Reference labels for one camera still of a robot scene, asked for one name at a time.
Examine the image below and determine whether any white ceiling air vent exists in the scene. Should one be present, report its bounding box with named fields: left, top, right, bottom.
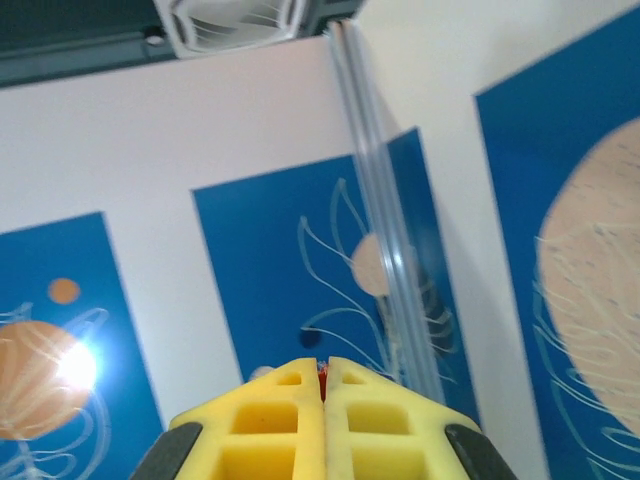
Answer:
left=149, top=0, right=369, bottom=60

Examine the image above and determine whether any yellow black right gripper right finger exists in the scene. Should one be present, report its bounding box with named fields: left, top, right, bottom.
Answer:
left=323, top=356, right=516, bottom=480

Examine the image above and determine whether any aluminium frame post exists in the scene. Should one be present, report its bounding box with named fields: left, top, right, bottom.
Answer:
left=324, top=19, right=446, bottom=406

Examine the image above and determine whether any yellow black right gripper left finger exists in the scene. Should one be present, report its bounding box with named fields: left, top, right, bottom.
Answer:
left=130, top=356, right=327, bottom=480

